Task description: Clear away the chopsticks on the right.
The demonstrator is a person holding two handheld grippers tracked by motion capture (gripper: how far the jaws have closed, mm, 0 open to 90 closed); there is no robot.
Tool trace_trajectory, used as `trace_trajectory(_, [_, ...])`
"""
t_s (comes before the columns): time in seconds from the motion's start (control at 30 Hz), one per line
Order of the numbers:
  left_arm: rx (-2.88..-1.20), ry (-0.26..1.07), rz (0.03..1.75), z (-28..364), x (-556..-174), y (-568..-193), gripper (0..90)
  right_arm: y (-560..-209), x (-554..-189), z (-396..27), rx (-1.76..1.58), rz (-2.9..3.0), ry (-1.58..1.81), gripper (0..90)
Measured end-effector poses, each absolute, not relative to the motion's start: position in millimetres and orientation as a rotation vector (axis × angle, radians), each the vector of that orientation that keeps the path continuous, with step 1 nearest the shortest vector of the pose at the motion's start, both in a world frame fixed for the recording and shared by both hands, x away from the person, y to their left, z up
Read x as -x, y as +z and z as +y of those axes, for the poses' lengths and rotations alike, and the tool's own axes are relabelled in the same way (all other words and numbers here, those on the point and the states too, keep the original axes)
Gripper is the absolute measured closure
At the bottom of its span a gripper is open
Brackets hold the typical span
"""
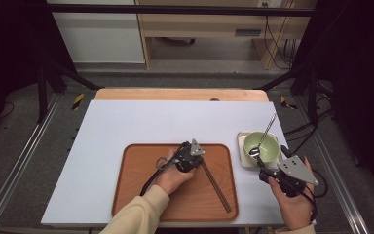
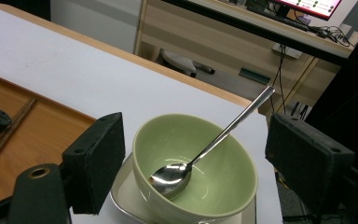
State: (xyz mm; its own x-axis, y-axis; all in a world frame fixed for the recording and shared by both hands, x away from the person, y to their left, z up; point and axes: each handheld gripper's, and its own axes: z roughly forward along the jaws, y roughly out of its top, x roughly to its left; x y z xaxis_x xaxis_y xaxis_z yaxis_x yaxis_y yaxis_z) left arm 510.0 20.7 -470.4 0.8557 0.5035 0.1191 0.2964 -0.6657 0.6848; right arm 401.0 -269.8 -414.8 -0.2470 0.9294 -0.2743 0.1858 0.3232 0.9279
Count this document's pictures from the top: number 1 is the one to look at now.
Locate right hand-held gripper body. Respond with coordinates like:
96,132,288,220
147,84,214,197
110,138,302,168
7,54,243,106
258,155,319,198

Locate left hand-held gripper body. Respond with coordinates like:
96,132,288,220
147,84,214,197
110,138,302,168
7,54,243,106
174,138,206,174

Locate green bowl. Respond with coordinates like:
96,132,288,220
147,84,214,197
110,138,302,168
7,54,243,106
243,131,281,165

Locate metal spoon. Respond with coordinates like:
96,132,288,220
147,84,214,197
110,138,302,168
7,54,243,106
248,113,278,158

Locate brown wooden tray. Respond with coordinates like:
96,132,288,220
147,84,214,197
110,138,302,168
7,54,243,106
111,143,240,223

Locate person's left hand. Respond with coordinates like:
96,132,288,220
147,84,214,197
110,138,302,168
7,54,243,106
155,148,195,196

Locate person's right hand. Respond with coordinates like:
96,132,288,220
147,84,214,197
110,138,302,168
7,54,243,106
268,177,317,232

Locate yellow black floor tape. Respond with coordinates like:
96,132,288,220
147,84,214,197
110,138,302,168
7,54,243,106
280,96,299,111
71,93,86,111

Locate light wooden table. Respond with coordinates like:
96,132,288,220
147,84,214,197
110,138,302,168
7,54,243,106
93,87,270,102

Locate black curtain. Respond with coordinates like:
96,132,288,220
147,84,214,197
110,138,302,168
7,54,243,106
291,0,374,204
0,0,76,149

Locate light wooden desk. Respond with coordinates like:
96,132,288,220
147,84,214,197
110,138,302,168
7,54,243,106
135,0,318,71

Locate white power strip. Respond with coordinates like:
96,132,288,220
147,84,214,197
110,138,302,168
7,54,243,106
256,0,283,9

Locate white cabinet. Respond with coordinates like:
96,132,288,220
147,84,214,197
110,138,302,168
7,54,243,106
45,0,146,64

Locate black floor cable loop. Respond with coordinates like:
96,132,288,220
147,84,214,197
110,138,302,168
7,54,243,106
311,169,329,199

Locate black floor cables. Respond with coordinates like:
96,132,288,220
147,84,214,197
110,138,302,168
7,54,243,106
283,108,335,157

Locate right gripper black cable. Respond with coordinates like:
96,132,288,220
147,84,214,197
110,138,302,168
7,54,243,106
300,190,319,224

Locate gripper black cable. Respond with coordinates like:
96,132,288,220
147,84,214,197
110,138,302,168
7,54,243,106
300,190,319,224
138,155,183,197

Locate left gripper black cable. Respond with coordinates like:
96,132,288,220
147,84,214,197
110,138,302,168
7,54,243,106
138,155,183,197

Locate aluminium floor rail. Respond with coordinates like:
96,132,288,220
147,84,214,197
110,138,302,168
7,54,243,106
0,93,62,234
296,97,371,234

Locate black frame leg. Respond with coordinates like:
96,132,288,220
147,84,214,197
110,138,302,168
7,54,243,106
258,62,319,125
36,57,102,124

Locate black desk cables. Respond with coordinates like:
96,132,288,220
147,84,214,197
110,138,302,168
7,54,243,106
263,15,299,71

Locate black horizontal frame bar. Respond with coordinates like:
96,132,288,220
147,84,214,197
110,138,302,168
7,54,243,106
45,3,316,18

